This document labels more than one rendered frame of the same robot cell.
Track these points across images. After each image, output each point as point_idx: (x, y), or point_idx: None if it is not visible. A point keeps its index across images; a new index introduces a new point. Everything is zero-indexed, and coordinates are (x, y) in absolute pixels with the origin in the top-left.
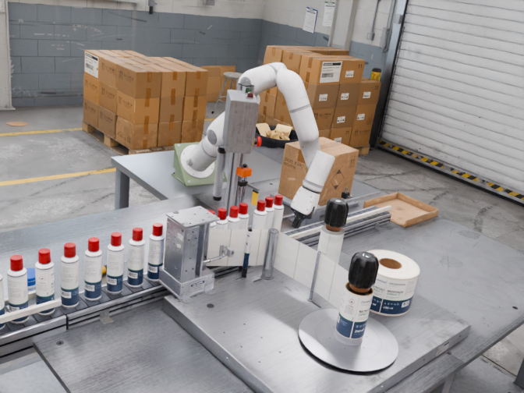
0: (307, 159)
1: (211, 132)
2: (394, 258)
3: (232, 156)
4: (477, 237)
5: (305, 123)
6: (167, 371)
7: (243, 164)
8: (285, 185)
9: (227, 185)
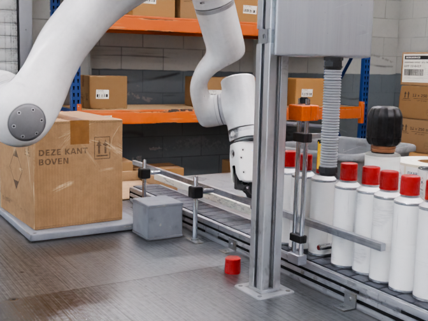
0: (206, 100)
1: (30, 108)
2: (415, 159)
3: (275, 92)
4: (203, 178)
5: (239, 25)
6: None
7: (306, 97)
8: (52, 206)
9: (268, 160)
